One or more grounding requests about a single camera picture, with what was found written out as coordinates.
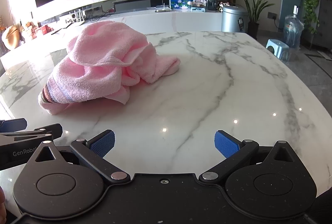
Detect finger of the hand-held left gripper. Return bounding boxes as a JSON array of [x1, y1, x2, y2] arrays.
[[0, 118, 27, 132], [0, 124, 63, 145]]

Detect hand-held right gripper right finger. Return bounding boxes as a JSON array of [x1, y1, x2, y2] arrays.
[[198, 131, 299, 184]]

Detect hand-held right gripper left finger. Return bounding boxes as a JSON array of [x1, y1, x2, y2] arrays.
[[26, 130, 130, 184]]

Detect pink towel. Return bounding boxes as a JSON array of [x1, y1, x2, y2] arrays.
[[38, 20, 181, 116]]

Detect orange ceramic vase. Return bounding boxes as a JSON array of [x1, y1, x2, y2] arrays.
[[1, 25, 21, 49]]

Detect brown teddy bear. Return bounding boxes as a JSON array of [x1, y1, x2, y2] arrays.
[[22, 22, 39, 40]]

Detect red box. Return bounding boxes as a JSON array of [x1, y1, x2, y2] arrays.
[[39, 25, 54, 35]]

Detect blue plastic stool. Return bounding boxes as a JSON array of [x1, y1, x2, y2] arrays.
[[265, 39, 289, 61]]

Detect white router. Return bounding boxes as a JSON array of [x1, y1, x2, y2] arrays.
[[66, 7, 87, 24]]

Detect long-leaf potted plant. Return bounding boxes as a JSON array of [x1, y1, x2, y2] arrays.
[[231, 0, 282, 40]]

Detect silver trash can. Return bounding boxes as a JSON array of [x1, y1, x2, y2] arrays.
[[221, 4, 249, 32]]

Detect white tv console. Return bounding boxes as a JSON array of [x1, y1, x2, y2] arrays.
[[0, 0, 223, 69]]

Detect large water bottle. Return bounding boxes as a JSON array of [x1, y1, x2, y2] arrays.
[[283, 6, 304, 49]]

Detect small photo card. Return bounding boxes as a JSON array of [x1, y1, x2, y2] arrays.
[[190, 0, 207, 12]]

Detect dark glass vase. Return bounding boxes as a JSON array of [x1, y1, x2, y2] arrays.
[[206, 0, 221, 11]]

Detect flat white antenna device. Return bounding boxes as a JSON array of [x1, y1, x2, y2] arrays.
[[155, 0, 172, 12]]

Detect grey side cabinet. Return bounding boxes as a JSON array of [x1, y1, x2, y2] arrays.
[[301, 0, 332, 48]]

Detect black cables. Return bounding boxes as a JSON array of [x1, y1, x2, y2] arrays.
[[85, 7, 115, 19]]

